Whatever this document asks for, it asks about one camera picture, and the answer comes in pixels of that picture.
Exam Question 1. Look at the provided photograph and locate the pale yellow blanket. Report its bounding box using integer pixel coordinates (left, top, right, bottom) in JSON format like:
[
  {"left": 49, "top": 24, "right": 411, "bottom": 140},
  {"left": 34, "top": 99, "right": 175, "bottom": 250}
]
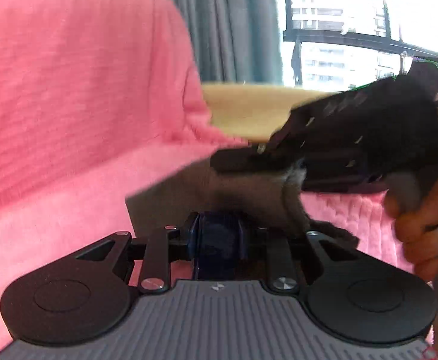
[{"left": 201, "top": 82, "right": 340, "bottom": 144}]

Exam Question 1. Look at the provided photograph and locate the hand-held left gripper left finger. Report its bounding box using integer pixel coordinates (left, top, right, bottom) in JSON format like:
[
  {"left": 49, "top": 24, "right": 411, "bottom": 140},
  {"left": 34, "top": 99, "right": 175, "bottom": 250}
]
[{"left": 74, "top": 211, "right": 201, "bottom": 295}]

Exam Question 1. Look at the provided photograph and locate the black window frame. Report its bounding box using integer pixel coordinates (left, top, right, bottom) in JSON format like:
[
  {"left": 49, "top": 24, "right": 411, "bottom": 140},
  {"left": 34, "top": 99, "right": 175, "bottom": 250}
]
[{"left": 282, "top": 0, "right": 438, "bottom": 85}]

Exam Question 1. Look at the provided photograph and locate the grey star-print curtain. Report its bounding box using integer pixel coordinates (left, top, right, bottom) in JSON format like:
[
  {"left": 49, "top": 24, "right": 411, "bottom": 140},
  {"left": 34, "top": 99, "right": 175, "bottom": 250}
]
[{"left": 152, "top": 0, "right": 284, "bottom": 85}]

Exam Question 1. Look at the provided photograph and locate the grey cleaning cloth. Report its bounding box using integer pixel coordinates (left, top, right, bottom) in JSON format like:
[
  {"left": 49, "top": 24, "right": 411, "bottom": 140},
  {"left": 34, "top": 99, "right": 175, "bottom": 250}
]
[{"left": 124, "top": 157, "right": 360, "bottom": 251}]

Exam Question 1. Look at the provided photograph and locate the apartment building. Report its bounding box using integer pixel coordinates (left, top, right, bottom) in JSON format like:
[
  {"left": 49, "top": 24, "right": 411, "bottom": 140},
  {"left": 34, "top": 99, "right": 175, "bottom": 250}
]
[{"left": 291, "top": 0, "right": 396, "bottom": 88}]

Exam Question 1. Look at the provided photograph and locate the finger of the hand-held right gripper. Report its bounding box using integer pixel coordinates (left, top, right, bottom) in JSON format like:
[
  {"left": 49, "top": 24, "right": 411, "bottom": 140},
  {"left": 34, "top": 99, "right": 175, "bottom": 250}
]
[
  {"left": 300, "top": 157, "right": 389, "bottom": 195},
  {"left": 209, "top": 144, "right": 306, "bottom": 175}
]

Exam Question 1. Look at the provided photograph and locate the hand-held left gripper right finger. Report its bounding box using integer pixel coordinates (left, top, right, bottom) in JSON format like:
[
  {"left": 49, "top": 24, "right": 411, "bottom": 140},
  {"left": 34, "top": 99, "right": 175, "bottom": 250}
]
[{"left": 237, "top": 214, "right": 359, "bottom": 294}]

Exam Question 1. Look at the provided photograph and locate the pink ribbed blanket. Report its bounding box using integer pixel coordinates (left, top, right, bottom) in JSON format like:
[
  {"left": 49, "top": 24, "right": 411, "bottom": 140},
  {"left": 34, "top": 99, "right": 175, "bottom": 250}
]
[{"left": 0, "top": 0, "right": 436, "bottom": 360}]

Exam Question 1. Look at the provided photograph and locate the person's right hand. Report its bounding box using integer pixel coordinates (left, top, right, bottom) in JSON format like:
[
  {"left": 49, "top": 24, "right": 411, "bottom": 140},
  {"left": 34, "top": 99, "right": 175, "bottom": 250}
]
[{"left": 383, "top": 164, "right": 438, "bottom": 283}]

